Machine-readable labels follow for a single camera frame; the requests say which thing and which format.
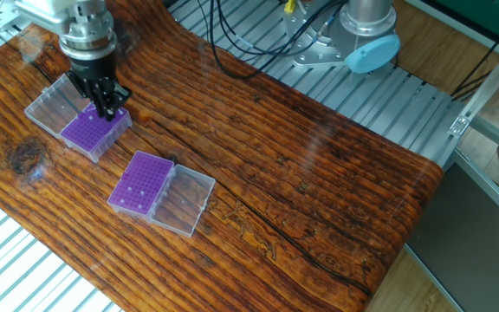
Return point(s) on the silver robot mounting plate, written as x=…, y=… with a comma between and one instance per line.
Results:
x=319, y=50

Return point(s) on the glossy wood grain mat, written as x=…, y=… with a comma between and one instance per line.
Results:
x=301, y=191

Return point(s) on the light blue plastic piece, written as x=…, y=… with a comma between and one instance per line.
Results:
x=371, y=54

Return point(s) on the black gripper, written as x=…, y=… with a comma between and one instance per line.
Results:
x=92, y=69

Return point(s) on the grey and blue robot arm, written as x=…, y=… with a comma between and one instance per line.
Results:
x=369, y=13

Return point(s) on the silver corner bracket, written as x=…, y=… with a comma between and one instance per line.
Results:
x=459, y=126

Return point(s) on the purple pipette tip holder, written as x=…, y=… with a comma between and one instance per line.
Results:
x=89, y=134
x=141, y=182

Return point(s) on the green board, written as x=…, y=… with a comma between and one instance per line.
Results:
x=492, y=17

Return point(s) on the silver ribbed wrist flange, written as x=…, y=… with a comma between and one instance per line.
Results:
x=87, y=33

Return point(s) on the yellow connector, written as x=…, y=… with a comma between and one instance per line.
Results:
x=290, y=5

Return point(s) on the aluminium frame profile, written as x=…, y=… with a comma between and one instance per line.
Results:
x=492, y=91

